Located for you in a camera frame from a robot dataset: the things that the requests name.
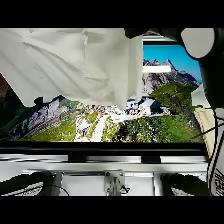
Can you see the white garment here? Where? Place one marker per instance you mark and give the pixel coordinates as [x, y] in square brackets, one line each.
[199, 97]

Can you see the cream shirt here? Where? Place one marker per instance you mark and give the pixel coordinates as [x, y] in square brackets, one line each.
[73, 63]

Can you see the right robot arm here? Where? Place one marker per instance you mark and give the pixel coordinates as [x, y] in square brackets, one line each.
[213, 86]

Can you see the silver frame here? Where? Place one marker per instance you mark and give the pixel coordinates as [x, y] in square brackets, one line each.
[115, 181]

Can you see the beige garment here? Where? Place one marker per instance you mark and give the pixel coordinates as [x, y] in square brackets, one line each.
[204, 126]

